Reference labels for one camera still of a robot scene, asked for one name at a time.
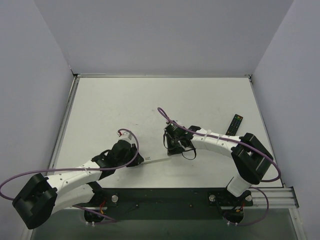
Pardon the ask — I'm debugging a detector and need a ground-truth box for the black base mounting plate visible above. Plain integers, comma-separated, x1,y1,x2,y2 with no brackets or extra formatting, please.
82,187,253,221

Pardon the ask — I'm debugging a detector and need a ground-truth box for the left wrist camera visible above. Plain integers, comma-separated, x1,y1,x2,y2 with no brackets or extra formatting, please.
119,131,135,144

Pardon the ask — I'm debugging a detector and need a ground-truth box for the white battery cover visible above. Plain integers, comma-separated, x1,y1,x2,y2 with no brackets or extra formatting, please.
143,156,173,165

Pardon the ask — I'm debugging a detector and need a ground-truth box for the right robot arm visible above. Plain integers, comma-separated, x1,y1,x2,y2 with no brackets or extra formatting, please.
164,123,274,197

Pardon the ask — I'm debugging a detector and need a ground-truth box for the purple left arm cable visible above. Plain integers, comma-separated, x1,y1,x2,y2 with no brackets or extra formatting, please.
0,128,140,223

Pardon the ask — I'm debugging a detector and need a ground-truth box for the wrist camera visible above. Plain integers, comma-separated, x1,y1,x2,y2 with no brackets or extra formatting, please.
166,120,177,128
119,131,135,144

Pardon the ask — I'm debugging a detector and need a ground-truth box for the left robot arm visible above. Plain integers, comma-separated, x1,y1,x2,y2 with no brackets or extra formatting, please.
12,140,144,230

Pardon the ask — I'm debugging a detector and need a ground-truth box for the black tv remote control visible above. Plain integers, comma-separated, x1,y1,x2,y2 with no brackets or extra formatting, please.
225,114,243,136

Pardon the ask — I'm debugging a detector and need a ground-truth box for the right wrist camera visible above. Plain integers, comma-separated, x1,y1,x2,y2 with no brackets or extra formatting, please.
166,120,177,128

